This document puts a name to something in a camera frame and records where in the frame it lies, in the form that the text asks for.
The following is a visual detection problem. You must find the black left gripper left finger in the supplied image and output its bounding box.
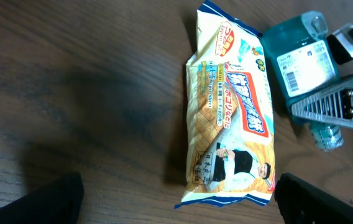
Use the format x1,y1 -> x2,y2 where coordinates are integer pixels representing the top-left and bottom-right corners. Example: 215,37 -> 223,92
0,172 -> 84,224

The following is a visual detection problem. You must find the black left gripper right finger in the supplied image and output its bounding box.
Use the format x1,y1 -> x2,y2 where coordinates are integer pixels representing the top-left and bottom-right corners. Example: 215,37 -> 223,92
274,172 -> 353,224

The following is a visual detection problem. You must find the teal mouthwash bottle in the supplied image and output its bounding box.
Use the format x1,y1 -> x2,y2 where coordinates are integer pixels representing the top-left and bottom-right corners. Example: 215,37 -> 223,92
260,11 -> 344,151

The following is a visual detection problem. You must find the yellow snack bag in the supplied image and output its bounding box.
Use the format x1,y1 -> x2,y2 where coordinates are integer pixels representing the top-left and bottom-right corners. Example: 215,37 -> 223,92
181,1 -> 275,207

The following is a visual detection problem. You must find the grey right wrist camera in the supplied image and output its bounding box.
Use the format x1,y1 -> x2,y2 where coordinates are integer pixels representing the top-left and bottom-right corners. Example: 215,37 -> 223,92
326,23 -> 353,65

